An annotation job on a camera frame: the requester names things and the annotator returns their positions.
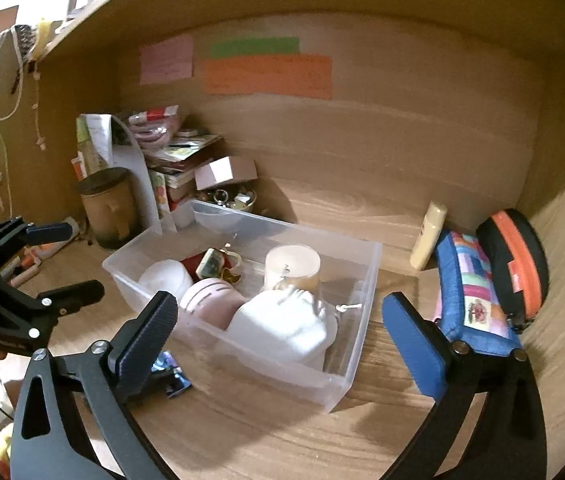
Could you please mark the cream lotion bottle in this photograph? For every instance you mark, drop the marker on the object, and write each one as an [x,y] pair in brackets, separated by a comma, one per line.
[428,236]

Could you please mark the black orange zip case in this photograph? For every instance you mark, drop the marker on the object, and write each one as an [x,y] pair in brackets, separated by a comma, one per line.
[519,265]

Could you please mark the blue patchwork pouch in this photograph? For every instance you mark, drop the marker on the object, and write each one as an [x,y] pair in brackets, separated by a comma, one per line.
[468,309]

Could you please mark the orange book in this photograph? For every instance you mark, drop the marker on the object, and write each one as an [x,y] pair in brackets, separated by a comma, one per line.
[79,167]

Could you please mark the pink round lidded jar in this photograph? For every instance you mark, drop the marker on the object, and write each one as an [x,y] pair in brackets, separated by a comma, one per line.
[213,301]

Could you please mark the orange sticky note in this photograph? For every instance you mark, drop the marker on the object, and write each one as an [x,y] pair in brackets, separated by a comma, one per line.
[305,75]

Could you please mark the brown ceramic mug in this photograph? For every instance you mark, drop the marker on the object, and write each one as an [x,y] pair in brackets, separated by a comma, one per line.
[110,206]

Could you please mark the white cloth drawstring bag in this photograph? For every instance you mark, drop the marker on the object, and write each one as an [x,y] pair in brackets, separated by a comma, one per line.
[288,325]

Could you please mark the blue foil packet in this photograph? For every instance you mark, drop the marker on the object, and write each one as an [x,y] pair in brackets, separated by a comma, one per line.
[169,376]

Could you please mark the pink sticky note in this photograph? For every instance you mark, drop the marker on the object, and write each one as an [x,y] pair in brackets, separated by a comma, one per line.
[167,60]

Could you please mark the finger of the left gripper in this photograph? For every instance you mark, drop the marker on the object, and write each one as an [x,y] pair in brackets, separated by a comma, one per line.
[71,299]
[15,234]

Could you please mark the red velvet drawstring pouch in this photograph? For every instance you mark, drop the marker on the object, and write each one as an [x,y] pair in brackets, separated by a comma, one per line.
[201,266]

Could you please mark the orange green snack packet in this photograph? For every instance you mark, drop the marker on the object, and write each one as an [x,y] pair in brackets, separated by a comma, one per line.
[37,254]

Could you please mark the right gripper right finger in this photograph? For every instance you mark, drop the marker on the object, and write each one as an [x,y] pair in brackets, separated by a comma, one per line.
[509,439]

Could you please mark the fruit print card box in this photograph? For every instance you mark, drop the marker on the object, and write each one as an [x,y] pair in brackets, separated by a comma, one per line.
[160,191]

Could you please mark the pink coiled cable pack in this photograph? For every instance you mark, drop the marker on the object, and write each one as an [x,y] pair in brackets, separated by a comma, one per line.
[155,128]

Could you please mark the white frosted candle jar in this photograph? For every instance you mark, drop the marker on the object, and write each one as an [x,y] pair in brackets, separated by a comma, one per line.
[295,265]

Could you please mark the small white cardboard box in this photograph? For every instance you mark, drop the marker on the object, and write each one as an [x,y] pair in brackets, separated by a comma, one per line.
[224,171]

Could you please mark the stack of small booklets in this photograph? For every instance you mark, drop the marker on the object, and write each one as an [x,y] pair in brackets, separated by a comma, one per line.
[178,159]

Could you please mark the clear plastic storage bin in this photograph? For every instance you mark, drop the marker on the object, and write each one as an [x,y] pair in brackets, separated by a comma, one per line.
[348,276]

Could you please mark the glass bowl of trinkets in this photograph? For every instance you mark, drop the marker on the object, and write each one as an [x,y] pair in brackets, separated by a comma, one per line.
[235,198]

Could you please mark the green sticky note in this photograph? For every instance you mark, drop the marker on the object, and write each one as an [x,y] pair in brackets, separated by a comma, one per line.
[254,46]

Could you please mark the white paper booklet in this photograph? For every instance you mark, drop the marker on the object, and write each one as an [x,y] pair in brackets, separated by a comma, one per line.
[105,141]

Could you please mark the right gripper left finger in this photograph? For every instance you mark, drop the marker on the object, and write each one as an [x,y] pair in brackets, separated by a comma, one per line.
[49,439]

